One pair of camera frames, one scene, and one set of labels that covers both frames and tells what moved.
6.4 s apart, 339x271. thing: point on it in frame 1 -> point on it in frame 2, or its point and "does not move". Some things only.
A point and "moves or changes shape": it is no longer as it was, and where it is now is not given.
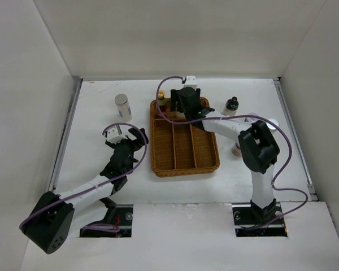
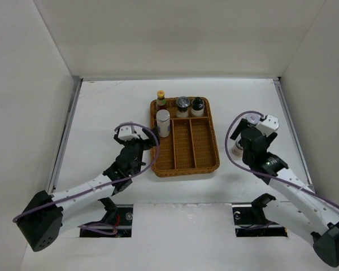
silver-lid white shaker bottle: x=124 y=108 -> x=163 y=117
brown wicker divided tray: x=178 y=149 does not move
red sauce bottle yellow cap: x=162 y=104 does not move
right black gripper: x=175 y=97 -> x=242 y=125
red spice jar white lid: x=236 y=149 does not move
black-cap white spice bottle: x=231 y=106 moves or changes shape
